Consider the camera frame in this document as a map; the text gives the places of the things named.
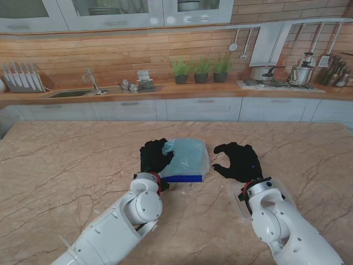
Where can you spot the clear plastic bag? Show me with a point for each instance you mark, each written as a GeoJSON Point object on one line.
{"type": "Point", "coordinates": [187, 157]}

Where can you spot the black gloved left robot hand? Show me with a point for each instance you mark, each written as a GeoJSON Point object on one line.
{"type": "Point", "coordinates": [151, 160]}

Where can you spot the clear plastic crate lid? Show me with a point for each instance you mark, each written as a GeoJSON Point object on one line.
{"type": "Point", "coordinates": [238, 204]}

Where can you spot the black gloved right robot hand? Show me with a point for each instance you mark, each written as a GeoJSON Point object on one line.
{"type": "Point", "coordinates": [245, 165]}

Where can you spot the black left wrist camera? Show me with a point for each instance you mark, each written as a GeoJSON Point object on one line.
{"type": "Point", "coordinates": [165, 185]}

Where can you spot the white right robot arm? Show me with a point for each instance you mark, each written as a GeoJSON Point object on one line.
{"type": "Point", "coordinates": [284, 226]}

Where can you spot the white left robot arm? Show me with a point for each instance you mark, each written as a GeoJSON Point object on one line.
{"type": "Point", "coordinates": [115, 229]}

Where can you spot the clear plastic crate blue clips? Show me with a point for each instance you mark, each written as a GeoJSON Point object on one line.
{"type": "Point", "coordinates": [184, 179]}

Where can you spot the printed kitchen backdrop banner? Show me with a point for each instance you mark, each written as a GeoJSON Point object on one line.
{"type": "Point", "coordinates": [110, 52]}

